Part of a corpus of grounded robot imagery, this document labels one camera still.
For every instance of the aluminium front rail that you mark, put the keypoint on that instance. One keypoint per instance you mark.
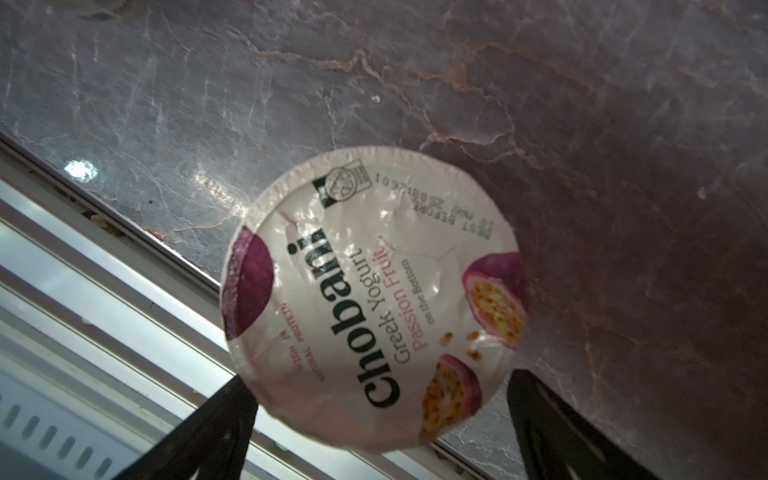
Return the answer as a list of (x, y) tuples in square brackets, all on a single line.
[(104, 323)]

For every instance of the wide Chobani yogurt tub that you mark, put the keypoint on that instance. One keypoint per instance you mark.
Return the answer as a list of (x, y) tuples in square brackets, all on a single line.
[(373, 298)]

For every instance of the white vented strip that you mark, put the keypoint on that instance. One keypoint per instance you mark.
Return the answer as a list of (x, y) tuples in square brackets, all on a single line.
[(42, 439)]

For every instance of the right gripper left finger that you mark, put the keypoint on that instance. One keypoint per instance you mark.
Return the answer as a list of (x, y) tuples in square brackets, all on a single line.
[(210, 444)]

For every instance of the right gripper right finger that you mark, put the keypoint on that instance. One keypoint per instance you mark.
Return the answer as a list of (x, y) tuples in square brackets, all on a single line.
[(556, 442)]

